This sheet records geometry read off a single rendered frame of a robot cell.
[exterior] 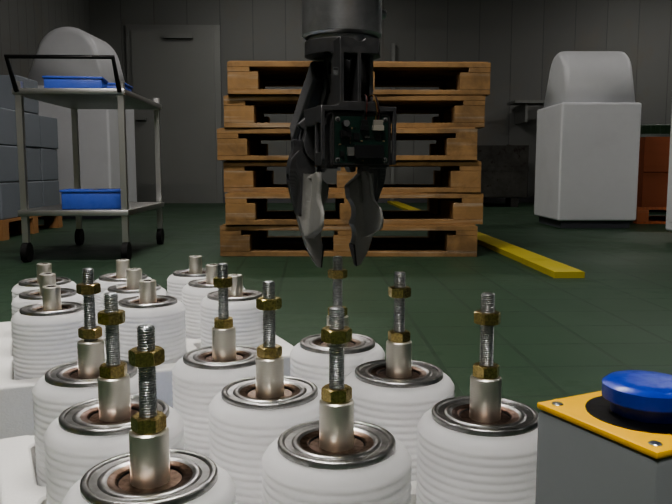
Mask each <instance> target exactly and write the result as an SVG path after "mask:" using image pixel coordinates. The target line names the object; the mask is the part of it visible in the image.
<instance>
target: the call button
mask: <svg viewBox="0 0 672 504"><path fill-rule="evenodd" d="M602 396H603V397H604V398H605V399H606V400H608V401H610V409H611V411H612V412H613V413H615V414H617V415H619V416H621V417H624V418H627V419H630V420H634V421H639V422H645V423H654V424H670V423H672V375H669V374H665V373H659V372H653V371H642V370H624V371H617V372H613V373H610V374H608V375H607V376H605V377H604V378H603V379H602Z"/></svg>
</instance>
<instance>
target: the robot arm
mask: <svg viewBox="0 0 672 504"><path fill-rule="evenodd" d="M386 16H387V12H386V10H385V9H382V0H302V37H303V38H304V39H305V40H306V42H305V58H306V59H309V60H314V61H312V62H311V63H310V66H309V69H308V72H307V75H306V78H305V81H304V84H303V87H302V90H301V93H300V96H299V99H298V102H297V105H296V108H295V111H294V115H293V118H292V121H291V124H290V133H291V152H290V155H289V158H288V161H287V166H286V181H287V186H288V190H289V194H290V198H291V202H292V206H293V210H294V213H295V215H296V219H297V222H298V226H299V229H300V233H301V236H302V239H303V242H304V245H305V247H306V250H307V252H308V254H309V256H310V257H311V259H312V261H313V262H314V264H315V265H316V266H317V267H322V264H323V254H324V245H323V243H322V240H321V233H322V229H323V227H324V207H323V205H324V203H325V201H326V200H327V199H328V191H329V186H328V184H326V183H325V182H324V181H323V180H322V174H321V172H325V171H326V170H327V169H338V167H344V168H345V169H346V171H347V172H355V170H356V167H358V168H357V174H356V175H355V176H354V177H353V178H352V179H351V180H349V181H348V182H347V183H346V184H345V187H344V188H345V197H346V199H347V200H348V202H349V204H350V206H351V217H350V220H349V225H350V227H351V230H352V237H351V241H350V243H349V248H350V251H351V255H352V259H353V263H354V266H359V265H360V264H361V263H362V261H363V259H364V258H365V256H366V254H367V252H368V250H369V247H370V244H371V241H372V237H373V235H374V233H376V232H377V231H379V230H381V229H382V227H383V222H384V219H383V212H382V209H381V207H380V206H379V205H378V203H377V202H378V199H379V196H380V194H381V191H382V188H383V185H384V182H385V177H386V169H387V167H389V165H396V107H382V106H380V105H379V102H378V99H377V97H376V95H373V60H375V59H378V58H380V42H379V39H380V38H381V36H382V20H384V19H385V18H386ZM373 97H374V100H375V102H373ZM391 124H392V151H391ZM315 165H316V166H317V171H315Z"/></svg>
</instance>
